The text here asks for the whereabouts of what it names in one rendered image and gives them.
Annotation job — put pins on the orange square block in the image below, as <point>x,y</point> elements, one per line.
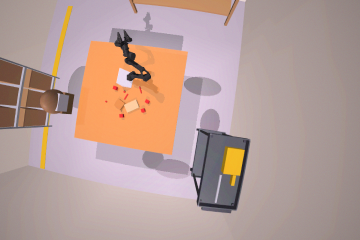
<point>119,104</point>

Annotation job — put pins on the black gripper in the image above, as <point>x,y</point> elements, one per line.
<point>123,43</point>

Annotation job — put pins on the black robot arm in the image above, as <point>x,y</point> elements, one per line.
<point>130,57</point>

